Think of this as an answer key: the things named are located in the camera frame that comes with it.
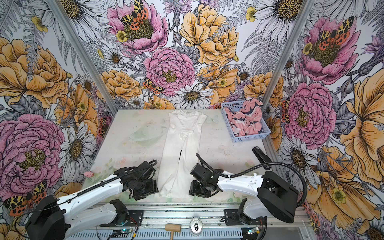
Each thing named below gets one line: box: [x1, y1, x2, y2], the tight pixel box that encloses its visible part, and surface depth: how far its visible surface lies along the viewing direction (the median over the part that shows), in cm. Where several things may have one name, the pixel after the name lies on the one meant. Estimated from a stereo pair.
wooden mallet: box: [165, 223, 182, 240], surface depth 72 cm
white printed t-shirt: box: [157, 109, 207, 199], surface depth 99 cm
